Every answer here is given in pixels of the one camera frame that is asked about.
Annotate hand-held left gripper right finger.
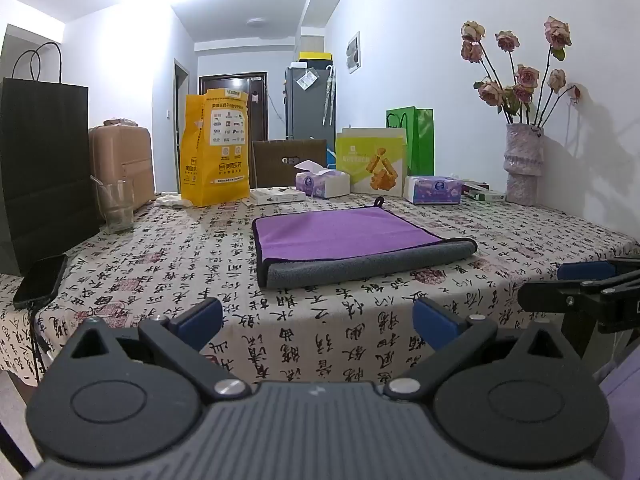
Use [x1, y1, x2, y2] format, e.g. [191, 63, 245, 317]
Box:
[384, 296, 583, 403]

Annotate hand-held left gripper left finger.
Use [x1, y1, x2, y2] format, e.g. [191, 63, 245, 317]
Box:
[69, 297, 252, 403]

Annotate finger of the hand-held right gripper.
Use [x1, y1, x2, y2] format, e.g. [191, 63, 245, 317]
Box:
[517, 269, 640, 315]
[557, 255, 640, 282]

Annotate purple and grey towel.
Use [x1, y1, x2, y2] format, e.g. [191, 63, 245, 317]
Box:
[251, 199, 479, 290]

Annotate person's purple clothing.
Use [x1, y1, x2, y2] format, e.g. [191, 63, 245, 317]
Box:
[596, 359, 640, 480]

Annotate textured pale purple vase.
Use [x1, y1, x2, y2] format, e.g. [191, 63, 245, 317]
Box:
[504, 123, 545, 206]

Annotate white crumpled cloth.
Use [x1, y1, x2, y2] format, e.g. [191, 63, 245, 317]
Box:
[152, 192, 194, 209]

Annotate green and white small box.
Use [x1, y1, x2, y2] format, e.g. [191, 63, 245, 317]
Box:
[461, 182, 507, 203]

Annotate blue and purple tissue box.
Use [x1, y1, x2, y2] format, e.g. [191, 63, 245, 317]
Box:
[403, 174, 462, 206]

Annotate clear drinking glass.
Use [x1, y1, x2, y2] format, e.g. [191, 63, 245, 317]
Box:
[96, 180, 136, 234]

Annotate flat white box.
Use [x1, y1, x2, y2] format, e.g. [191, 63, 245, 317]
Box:
[248, 187, 306, 205]

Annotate yellow printed paper bag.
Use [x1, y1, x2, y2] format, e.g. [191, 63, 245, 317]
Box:
[179, 88, 251, 208]

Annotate black smartphone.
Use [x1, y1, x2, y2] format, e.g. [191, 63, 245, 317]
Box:
[12, 253, 69, 310]

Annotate yellow-green snack box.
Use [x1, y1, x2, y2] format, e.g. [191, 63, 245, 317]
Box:
[334, 127, 407, 197]

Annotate pink suitcase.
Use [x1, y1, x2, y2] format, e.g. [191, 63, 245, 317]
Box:
[89, 125, 156, 207]

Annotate brown cardboard box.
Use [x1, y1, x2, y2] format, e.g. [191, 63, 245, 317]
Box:
[251, 139, 329, 190]

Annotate green paper bag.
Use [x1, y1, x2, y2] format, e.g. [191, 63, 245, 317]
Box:
[385, 106, 436, 177]

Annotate dried pink roses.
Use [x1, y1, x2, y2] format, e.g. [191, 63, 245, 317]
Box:
[459, 15, 582, 129]

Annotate black paper bag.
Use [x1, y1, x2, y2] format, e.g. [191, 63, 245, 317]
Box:
[0, 42, 102, 277]

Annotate grey refrigerator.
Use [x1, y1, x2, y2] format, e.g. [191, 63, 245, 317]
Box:
[284, 63, 335, 154]

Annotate dark brown door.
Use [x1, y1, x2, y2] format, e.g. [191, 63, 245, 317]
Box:
[198, 74, 269, 142]

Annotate folded umbrella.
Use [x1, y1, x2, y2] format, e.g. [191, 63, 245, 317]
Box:
[322, 64, 336, 127]

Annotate black charging cable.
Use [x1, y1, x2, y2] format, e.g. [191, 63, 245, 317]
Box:
[27, 305, 52, 387]

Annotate wall picture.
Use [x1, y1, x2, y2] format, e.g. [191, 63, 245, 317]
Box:
[345, 30, 362, 75]

